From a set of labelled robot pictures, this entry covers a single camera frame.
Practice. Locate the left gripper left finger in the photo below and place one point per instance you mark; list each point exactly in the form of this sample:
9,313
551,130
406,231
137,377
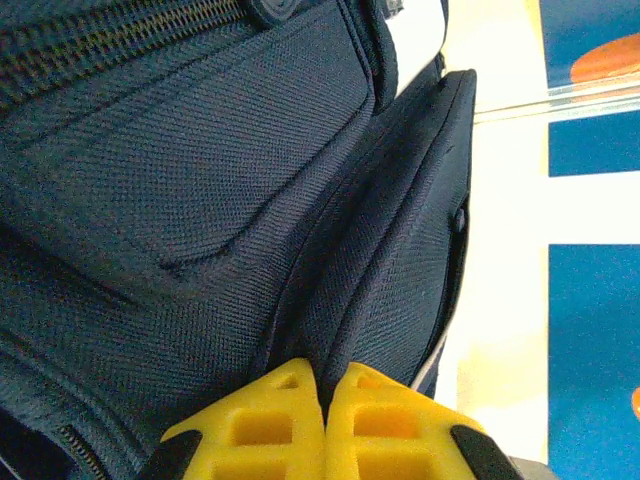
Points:
260,435

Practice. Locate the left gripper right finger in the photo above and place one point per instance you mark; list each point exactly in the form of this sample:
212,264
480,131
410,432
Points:
390,435

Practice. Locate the navy blue backpack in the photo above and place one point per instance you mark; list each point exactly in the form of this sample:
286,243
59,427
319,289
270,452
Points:
200,175

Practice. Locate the aluminium frame post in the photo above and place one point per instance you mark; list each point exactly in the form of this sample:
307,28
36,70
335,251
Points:
590,97

